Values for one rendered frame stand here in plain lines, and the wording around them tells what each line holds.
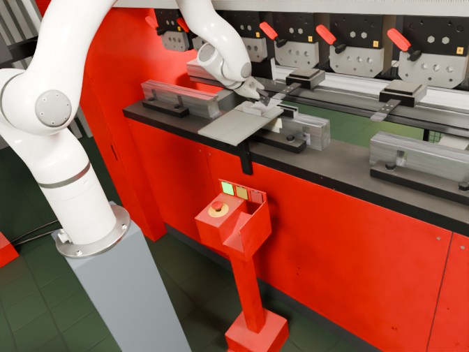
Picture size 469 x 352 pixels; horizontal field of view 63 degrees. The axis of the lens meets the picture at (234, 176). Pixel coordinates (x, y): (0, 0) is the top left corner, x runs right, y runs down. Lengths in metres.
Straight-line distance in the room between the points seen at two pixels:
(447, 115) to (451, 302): 0.59
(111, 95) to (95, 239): 1.14
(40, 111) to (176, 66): 1.51
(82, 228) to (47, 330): 1.42
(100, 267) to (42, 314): 1.46
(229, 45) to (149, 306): 0.76
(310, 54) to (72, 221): 0.80
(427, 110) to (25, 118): 1.19
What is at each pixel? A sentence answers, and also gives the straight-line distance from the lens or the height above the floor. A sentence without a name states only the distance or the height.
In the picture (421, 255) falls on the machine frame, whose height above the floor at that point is 0.70.
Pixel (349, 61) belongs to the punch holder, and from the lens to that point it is 1.16.
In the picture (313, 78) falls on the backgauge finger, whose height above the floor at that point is 1.02.
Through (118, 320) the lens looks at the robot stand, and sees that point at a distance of 1.14.
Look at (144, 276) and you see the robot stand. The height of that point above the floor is 0.85.
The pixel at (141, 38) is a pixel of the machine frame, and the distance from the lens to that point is 2.09.
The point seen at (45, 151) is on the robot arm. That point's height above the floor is 1.26.
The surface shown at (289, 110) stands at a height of 1.00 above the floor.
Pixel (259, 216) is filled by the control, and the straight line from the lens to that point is 1.27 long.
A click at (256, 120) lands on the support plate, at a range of 1.35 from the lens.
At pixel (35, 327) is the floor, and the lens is 2.40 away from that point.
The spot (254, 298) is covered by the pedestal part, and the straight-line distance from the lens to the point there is 1.61.
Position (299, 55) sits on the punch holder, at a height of 1.21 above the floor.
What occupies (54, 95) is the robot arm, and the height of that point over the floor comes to 1.39.
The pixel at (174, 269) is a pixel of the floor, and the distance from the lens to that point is 2.27.
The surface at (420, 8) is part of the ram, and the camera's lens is 1.05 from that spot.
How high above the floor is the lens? 1.61
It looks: 35 degrees down
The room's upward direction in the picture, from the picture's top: 11 degrees counter-clockwise
